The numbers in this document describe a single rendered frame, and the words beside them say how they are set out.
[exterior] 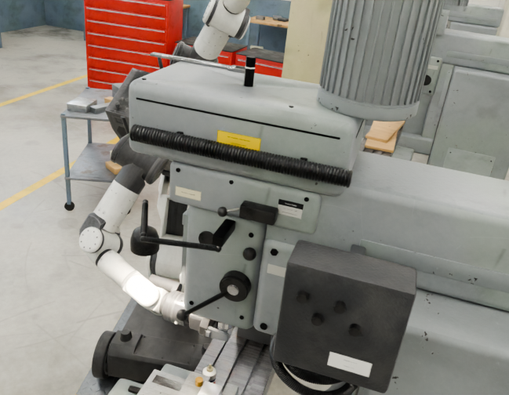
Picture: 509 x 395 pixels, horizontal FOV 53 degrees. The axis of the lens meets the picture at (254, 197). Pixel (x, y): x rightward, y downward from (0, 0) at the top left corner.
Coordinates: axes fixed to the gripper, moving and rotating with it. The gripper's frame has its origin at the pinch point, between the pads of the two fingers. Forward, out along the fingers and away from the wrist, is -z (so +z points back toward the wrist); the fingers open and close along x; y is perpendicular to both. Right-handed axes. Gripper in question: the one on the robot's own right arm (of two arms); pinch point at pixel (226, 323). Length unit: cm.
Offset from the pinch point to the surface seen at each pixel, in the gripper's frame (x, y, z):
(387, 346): -38, -39, -42
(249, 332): 27.7, 25.1, 1.6
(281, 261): -14.4, -33.6, -16.9
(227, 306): -12.8, -16.1, -4.7
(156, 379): -7.7, 21.6, 17.4
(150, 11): 437, -23, 288
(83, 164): 228, 81, 228
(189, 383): -8.2, 17.9, 6.6
